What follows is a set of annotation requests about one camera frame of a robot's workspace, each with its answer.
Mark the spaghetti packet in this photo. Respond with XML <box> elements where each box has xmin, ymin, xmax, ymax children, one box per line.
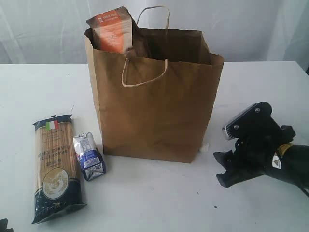
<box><xmin>32</xmin><ymin>114</ymin><xmax>86</xmax><ymax>224</ymax></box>

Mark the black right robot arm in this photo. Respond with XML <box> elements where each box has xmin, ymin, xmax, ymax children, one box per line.
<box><xmin>214</xmin><ymin>101</ymin><xmax>309</xmax><ymax>191</ymax></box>

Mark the brown paper bag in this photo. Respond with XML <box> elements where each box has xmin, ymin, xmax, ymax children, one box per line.
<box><xmin>84</xmin><ymin>20</ymin><xmax>224</xmax><ymax>163</ymax></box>

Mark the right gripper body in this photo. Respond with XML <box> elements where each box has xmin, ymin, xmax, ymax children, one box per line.
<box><xmin>223</xmin><ymin>101</ymin><xmax>295</xmax><ymax>174</ymax></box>

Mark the small milk carton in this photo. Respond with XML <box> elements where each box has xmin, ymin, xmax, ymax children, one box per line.
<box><xmin>73</xmin><ymin>132</ymin><xmax>106</xmax><ymax>181</ymax></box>

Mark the brown pouch orange label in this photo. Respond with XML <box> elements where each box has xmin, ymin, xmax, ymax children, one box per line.
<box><xmin>86</xmin><ymin>6</ymin><xmax>150</xmax><ymax>58</ymax></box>

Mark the white crumpled paper piece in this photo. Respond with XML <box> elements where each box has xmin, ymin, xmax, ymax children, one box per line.
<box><xmin>199</xmin><ymin>143</ymin><xmax>209</xmax><ymax>153</ymax></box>

